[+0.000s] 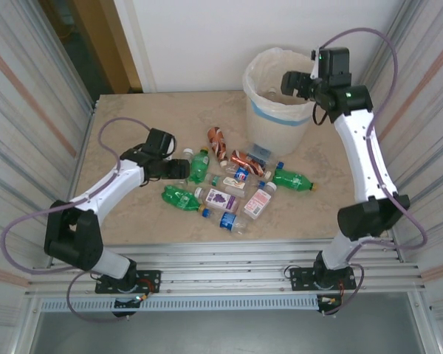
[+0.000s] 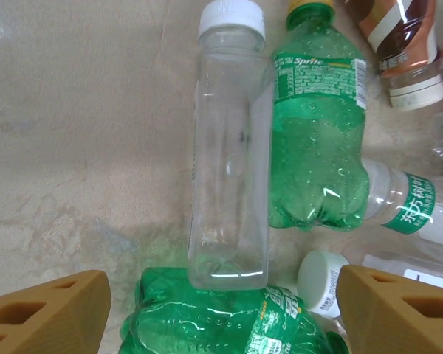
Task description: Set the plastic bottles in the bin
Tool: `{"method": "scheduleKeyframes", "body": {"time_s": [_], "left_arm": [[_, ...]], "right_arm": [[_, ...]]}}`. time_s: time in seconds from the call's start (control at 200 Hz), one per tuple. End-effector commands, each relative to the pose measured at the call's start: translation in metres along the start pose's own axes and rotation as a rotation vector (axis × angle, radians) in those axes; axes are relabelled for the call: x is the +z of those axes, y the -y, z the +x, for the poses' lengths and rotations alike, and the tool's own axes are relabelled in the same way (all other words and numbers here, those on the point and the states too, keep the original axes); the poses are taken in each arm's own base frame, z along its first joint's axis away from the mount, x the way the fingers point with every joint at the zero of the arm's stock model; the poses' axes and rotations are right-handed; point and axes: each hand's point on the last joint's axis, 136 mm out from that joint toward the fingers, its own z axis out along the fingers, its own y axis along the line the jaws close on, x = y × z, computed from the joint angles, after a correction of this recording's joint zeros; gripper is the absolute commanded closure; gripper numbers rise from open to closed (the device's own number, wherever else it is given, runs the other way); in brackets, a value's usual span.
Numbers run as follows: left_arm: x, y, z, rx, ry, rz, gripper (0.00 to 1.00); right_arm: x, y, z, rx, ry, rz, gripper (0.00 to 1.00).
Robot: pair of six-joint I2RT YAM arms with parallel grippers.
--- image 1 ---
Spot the clear bottle white cap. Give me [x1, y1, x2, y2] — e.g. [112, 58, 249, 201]
[173, 147, 193, 187]

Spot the green bottle yellow cap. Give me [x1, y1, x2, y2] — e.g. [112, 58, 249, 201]
[186, 146, 211, 184]

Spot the crushed green plastic bottle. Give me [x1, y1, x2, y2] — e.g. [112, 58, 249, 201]
[162, 184, 205, 214]

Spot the brown white swirl coffee bottle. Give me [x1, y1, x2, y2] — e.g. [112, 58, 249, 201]
[205, 127, 230, 167]

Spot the grape juice bottle purple label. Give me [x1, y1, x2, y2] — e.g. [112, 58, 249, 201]
[193, 186, 241, 214]

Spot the clear cola bottle blue label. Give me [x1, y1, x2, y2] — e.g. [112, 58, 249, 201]
[224, 164, 266, 188]

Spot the square bottle red print label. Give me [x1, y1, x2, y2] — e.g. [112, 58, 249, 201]
[242, 182, 278, 221]

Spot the long green soda bottle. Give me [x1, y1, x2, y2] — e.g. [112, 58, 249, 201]
[272, 168, 320, 193]

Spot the white trash bin with bag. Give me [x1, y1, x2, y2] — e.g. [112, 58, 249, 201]
[242, 45, 328, 128]

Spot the white waste bin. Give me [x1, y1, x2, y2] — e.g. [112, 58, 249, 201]
[245, 47, 326, 158]

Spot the blue tape band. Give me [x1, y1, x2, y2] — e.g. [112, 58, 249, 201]
[250, 102, 314, 128]

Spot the clear bottle cream label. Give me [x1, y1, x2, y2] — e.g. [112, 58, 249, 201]
[222, 176, 251, 198]

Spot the crushed copper swirl coffee bottle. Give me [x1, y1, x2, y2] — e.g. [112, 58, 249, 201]
[230, 149, 273, 180]

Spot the clear plastic box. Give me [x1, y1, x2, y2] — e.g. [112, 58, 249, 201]
[247, 142, 273, 165]

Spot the dark door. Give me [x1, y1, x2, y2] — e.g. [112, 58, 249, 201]
[36, 0, 114, 104]

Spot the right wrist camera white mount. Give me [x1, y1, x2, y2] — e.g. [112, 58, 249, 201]
[310, 46, 324, 79]

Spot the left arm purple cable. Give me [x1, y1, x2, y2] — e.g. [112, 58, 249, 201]
[0, 117, 152, 325]

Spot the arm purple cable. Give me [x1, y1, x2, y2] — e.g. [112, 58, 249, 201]
[317, 27, 428, 317]
[0, 117, 152, 325]

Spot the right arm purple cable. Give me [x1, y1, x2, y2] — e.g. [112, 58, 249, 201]
[317, 27, 428, 317]

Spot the aluminium rail frame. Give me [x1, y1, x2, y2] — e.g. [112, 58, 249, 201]
[25, 238, 427, 298]

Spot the left black mount plate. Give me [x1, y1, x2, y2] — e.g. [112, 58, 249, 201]
[95, 269, 162, 295]

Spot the black mount plate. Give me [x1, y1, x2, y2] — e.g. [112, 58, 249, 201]
[95, 269, 162, 295]
[289, 265, 357, 292]

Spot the left red power wire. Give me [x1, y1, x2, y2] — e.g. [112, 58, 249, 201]
[134, 279, 159, 302]

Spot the grey slotted cable duct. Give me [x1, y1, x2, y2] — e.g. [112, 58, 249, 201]
[39, 296, 320, 313]

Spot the wooden door frame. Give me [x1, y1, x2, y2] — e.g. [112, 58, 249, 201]
[72, 0, 145, 95]

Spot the right black mount plate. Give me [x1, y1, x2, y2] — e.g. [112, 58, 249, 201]
[289, 265, 357, 292]

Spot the right orange power wire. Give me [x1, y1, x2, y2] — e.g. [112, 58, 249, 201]
[317, 282, 346, 307]

